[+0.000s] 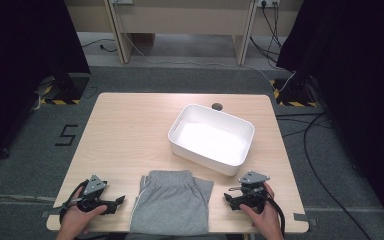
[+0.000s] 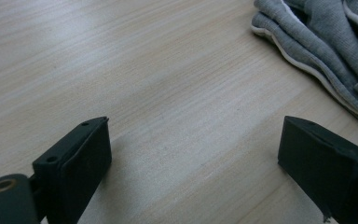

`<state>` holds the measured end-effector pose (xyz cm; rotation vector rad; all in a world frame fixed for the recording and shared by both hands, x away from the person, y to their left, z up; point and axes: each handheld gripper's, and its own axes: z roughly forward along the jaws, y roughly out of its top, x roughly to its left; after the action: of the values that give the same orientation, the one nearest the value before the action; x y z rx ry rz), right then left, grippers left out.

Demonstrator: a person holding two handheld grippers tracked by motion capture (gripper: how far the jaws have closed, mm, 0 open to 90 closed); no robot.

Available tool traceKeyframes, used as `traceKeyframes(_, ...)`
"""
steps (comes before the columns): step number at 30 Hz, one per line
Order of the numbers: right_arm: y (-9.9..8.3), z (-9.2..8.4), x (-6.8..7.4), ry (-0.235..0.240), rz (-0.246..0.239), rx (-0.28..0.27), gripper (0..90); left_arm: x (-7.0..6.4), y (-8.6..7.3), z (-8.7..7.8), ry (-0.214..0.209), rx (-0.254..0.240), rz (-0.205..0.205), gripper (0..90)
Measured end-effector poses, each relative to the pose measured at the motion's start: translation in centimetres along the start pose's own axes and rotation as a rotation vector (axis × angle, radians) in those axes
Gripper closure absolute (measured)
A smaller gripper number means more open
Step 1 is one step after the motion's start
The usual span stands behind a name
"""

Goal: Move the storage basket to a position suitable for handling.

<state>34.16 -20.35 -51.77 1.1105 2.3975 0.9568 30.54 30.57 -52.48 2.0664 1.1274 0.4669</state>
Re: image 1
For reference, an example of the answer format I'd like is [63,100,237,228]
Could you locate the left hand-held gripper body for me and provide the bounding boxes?
[77,174,108,213]

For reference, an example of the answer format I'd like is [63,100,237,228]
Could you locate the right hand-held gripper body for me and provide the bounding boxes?
[238,170,270,213]

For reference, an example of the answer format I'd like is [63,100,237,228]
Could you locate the white plastic storage bin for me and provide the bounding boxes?
[167,103,256,177]

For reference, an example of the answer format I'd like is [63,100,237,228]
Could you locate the grey pants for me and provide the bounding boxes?
[129,169,215,236]

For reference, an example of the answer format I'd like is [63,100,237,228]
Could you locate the person's right hand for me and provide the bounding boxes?
[239,182,283,233]

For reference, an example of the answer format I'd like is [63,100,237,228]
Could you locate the person's left hand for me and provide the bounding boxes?
[59,186,108,231]

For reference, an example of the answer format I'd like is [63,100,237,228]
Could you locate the grey tape strip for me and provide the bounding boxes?
[40,208,64,219]
[293,213,318,227]

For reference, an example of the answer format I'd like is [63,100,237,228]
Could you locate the black stand base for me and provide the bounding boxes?
[39,72,92,106]
[269,77,320,108]

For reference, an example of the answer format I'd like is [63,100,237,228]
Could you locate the dark curtain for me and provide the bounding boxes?
[0,0,92,172]
[275,0,384,231]

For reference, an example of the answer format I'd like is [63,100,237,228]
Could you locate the beige wooden desk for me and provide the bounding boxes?
[64,0,304,66]

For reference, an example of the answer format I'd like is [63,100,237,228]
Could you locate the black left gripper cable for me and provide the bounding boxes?
[59,179,91,225]

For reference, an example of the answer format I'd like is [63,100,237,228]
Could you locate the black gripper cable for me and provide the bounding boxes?
[59,179,91,225]
[263,196,286,238]

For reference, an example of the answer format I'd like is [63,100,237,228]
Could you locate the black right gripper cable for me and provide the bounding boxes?
[263,196,286,238]

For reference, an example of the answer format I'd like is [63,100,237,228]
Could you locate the long black floor cable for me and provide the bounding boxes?
[275,111,373,240]

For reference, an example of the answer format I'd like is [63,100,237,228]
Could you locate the long white floor cable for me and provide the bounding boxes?
[117,3,296,93]

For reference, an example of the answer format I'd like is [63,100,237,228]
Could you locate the short black floor cable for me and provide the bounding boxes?
[81,38,118,54]

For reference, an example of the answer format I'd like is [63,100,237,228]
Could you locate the bundle of black wall cables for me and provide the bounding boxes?
[249,2,284,69]

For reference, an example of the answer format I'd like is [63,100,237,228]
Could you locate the white wall socket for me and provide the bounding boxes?
[256,0,281,9]

